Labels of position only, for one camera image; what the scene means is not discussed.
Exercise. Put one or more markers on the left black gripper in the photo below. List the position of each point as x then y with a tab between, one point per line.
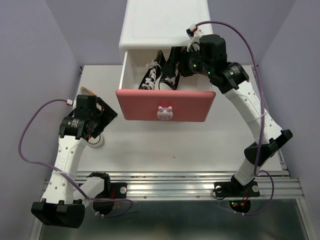
108	115

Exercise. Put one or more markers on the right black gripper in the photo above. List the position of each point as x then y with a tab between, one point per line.
177	55

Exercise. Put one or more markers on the black sneaker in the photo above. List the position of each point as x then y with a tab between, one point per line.
167	83
149	80

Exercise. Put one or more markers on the orange sneaker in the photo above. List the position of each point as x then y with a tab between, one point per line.
95	142
85	91

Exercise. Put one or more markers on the dark pink top drawer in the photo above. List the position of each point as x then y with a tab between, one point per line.
190	102

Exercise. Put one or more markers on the pink bunny knob top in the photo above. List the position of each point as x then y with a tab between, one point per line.
165	113

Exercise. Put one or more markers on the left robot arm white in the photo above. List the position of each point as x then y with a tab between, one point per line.
58	206

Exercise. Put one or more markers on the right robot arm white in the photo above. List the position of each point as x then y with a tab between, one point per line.
234	83

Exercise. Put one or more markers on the white plastic drawer cabinet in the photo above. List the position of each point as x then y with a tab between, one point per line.
156	24

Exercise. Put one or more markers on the orange sneaker front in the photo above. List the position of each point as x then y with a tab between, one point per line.
95	142

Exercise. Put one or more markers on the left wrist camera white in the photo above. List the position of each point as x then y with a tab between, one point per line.
71	102

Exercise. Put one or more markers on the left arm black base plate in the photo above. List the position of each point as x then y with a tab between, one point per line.
117	190

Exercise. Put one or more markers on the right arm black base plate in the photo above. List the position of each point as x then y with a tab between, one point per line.
240	195

